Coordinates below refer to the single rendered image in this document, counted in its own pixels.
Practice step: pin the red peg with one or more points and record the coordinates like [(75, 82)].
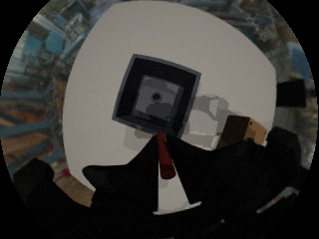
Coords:
[(166, 167)]

